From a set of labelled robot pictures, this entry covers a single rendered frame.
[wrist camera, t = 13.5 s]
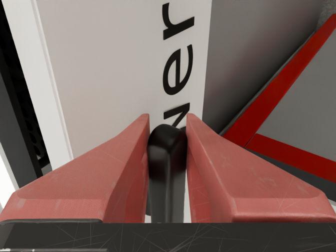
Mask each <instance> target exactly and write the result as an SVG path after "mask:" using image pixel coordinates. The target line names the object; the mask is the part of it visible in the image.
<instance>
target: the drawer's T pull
mask: <svg viewBox="0 0 336 252"><path fill-rule="evenodd" d="M187 148H188V138H187V135H186V133H185V132H184V131H183V130H181V129H179V128H176V127H174V126H171V125H169V124H160V125H158V126H157V127H156V128H154V130H153V131H152V132H151V134H150V136H149V139H148V143H147V150H148V170H149V180H148V190H147V201H146V211H145V214H146V215H147V216H151V223H184V205H185V186H186V167H187Z"/></svg>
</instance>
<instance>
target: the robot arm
mask: <svg viewBox="0 0 336 252"><path fill-rule="evenodd" d="M185 133H186V136H187V158H186V174H187V186H188V196H189V207H190V217H191V223H145V216H146V205H147V195H148V184H149V160H148V139H149V137H150V115H149V114H148V113H143V114H142V115H140V116H139V117H138V118H137V119H136V120H135V121H133V122H132V123H131V124H130V125H129V126H128V127H127V128H125V129H124V130H123V131H122V132H121V133H119V134H118V135H117V136H115V137H113V138H112V139H110V140H108V141H106V142H104V143H102V144H101V145H99V146H97V147H95V148H93V149H91V150H90V151H88V152H86V153H84V154H82V155H80V156H78V157H77V158H75V159H73V160H71V161H69V162H67V163H66V164H64V165H62V166H60V167H58V168H56V169H55V170H53V171H51V172H49V173H47V174H45V175H43V176H42V177H40V178H38V179H36V180H34V181H32V182H31V183H29V184H27V185H25V186H23V187H21V188H20V189H18V190H16V191H14V192H13V193H12V194H11V196H10V197H9V199H8V201H7V203H6V204H5V206H4V208H3V210H2V212H1V214H0V252H336V213H335V211H334V209H333V207H332V205H331V204H330V202H329V200H328V198H327V196H326V195H325V193H324V192H323V191H321V190H320V189H318V188H316V187H314V186H312V185H310V184H309V183H307V182H305V181H303V180H301V179H299V178H298V177H296V176H294V175H292V174H290V173H288V172H286V171H285V170H283V169H281V168H279V167H277V166H275V165H273V164H272V163H270V162H268V161H266V160H264V159H262V158H260V157H259V156H257V155H255V154H253V153H251V152H249V151H248V150H246V149H244V148H242V147H240V146H238V145H236V144H235V143H233V142H231V141H229V140H227V139H225V138H223V137H222V136H220V135H218V134H217V133H216V132H215V131H213V130H212V129H211V128H210V127H209V126H208V125H206V124H205V123H204V122H203V121H202V120H201V119H199V118H198V117H197V116H196V115H195V114H193V113H187V114H186V132H185Z"/></svg>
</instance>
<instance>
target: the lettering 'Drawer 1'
mask: <svg viewBox="0 0 336 252"><path fill-rule="evenodd" d="M169 4H170V3H169V2H168V3H165V4H163V5H162V17H163V22H164V24H165V25H166V27H168V28H167V29H165V30H163V40H166V39H168V38H170V37H172V36H174V35H176V34H178V33H180V32H182V31H184V30H186V29H188V28H190V27H192V26H194V23H195V17H194V16H193V17H191V18H189V19H187V20H185V21H182V22H180V23H178V24H172V23H171V22H170V19H169ZM187 50H188V69H187V72H186V75H185V77H184V79H183V80H182V81H181V82H180V67H181V49H178V50H176V51H175V52H174V53H173V54H172V55H171V56H170V57H169V59H168V60H167V62H166V64H165V67H164V71H163V88H164V91H165V92H166V93H167V94H168V95H171V96H172V95H175V94H177V93H178V92H180V91H181V90H182V89H183V88H184V87H185V85H186V84H187V82H188V80H189V78H190V75H191V71H192V66H193V47H192V44H190V45H188V46H187ZM175 60H176V68H175V86H174V87H170V85H169V82H168V74H169V70H170V67H171V65H172V63H173V62H174V61H175ZM189 110H190V102H189V103H186V104H184V105H181V106H179V107H176V108H174V109H171V110H168V111H166V112H164V113H163V119H164V120H165V119H168V118H170V117H172V116H175V115H177V114H179V113H182V114H181V115H180V116H179V117H178V118H177V120H176V121H175V122H174V123H173V125H172V126H173V127H176V126H177V125H178V124H179V123H180V121H181V120H182V119H183V118H184V116H185V115H186V114H187V113H188V111H189ZM180 130H182V131H184V132H185V133H186V126H185V127H183V128H181V129H180Z"/></svg>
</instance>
